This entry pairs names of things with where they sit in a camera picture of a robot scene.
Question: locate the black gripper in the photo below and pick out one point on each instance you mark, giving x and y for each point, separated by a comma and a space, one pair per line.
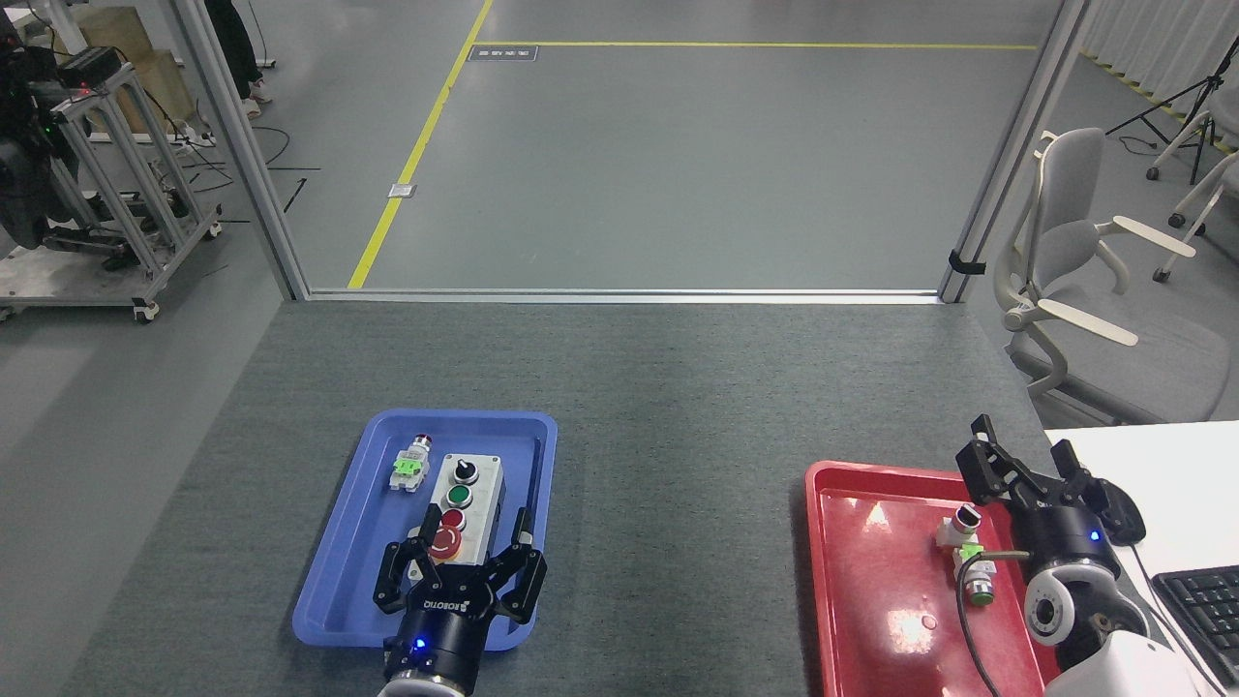
440, 629
1065, 537

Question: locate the grey control box with buttons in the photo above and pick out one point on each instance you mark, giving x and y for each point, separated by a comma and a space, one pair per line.
469, 484

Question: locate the silver floor outlet box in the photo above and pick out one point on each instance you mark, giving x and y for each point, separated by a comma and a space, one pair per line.
403, 190

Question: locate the brown cardboard box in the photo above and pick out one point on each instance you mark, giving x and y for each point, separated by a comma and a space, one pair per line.
155, 77

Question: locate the black computer mouse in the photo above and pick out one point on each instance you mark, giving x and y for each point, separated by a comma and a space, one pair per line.
1128, 518

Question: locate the blue plastic tray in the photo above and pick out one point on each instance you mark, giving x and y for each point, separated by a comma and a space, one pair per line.
358, 542

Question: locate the white desk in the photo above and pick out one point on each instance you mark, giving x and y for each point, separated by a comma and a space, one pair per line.
1181, 484

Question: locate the red plastic tray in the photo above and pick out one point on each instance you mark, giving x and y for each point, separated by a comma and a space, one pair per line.
871, 581

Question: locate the black keyboard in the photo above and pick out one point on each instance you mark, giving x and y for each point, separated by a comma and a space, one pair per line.
1205, 620

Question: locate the grey office chair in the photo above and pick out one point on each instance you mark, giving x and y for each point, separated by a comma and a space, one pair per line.
1074, 242

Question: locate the silver aluminium crossbar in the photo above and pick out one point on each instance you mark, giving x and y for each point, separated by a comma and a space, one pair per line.
619, 295

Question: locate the white wheeled chair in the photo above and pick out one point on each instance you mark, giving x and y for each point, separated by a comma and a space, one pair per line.
1205, 198

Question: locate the black tripod stand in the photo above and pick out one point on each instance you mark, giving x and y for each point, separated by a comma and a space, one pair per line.
1195, 89

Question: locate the dark floor label plate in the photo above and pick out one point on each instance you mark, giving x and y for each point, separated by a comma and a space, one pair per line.
503, 53

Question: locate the person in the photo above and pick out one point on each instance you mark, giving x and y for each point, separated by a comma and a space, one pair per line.
232, 44

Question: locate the black machine on cart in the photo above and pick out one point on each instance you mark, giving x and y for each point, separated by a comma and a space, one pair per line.
24, 184

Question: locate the black knob selector switch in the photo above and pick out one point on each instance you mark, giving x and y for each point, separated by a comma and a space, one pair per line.
961, 524

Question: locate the red push button switch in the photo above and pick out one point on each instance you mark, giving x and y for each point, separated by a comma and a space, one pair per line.
410, 468

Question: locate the green push button switch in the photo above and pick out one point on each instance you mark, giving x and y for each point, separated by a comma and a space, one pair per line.
978, 581

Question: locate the black clip on post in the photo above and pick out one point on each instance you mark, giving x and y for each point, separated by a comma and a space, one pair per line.
966, 262

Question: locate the silver aluminium post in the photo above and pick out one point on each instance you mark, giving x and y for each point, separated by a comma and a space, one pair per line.
242, 145
1016, 145

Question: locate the aluminium frame cart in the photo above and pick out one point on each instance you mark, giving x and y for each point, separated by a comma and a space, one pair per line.
106, 194

